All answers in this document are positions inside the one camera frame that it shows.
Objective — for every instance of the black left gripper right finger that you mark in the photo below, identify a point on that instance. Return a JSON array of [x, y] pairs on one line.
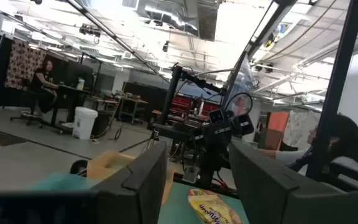
[[259, 193]]

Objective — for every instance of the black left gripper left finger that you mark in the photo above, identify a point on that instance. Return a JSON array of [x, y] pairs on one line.
[[135, 193]]

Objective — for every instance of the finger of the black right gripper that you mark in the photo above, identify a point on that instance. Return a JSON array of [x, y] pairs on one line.
[[245, 124], [198, 139]]

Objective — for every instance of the yellow chicken ramen packet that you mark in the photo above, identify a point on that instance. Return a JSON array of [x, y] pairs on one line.
[[210, 207]]

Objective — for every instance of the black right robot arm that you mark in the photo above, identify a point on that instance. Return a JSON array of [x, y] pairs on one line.
[[208, 168]]

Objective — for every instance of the red tool shelf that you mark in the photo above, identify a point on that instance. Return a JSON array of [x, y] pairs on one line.
[[194, 107]]

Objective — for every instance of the orange cloth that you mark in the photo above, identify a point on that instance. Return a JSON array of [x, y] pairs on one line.
[[278, 121]]

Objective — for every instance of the orange plastic bin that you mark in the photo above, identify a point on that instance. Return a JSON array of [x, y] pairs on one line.
[[107, 165]]

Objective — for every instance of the clear plastic sheet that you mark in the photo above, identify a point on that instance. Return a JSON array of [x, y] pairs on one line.
[[241, 81]]

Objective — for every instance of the black metal stand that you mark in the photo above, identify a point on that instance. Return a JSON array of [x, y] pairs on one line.
[[174, 93]]

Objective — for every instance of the white patterned cloth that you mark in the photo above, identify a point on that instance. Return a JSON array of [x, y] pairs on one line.
[[300, 127]]

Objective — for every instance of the metal workbench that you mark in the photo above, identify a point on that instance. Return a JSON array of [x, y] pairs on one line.
[[132, 107]]

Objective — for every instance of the teal plastic bin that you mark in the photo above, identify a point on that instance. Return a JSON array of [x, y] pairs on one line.
[[61, 182]]

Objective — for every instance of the white trash bin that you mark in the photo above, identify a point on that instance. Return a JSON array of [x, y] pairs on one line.
[[84, 123]]

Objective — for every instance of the person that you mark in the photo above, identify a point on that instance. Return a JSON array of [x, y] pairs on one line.
[[42, 84], [346, 137]]

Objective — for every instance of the black overhead light bar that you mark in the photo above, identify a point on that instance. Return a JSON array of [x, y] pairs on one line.
[[270, 21]]

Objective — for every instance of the black desk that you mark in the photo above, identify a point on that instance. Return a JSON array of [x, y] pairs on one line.
[[70, 99]]

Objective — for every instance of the white bottle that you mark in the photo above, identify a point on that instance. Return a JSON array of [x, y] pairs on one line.
[[80, 84]]

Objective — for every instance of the black office chair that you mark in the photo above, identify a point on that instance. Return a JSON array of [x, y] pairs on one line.
[[31, 113]]

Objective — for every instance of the black monitor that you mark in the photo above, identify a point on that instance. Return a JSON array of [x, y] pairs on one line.
[[79, 73]]

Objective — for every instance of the floral patterned curtain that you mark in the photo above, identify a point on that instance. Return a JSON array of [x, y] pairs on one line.
[[23, 63]]

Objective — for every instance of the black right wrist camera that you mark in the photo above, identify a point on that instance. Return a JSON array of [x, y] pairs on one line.
[[216, 116]]

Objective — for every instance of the black aluminium rig frame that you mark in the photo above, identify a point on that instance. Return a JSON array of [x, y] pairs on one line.
[[336, 93]]

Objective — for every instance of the silver ventilation duct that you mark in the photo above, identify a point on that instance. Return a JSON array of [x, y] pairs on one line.
[[172, 15]]

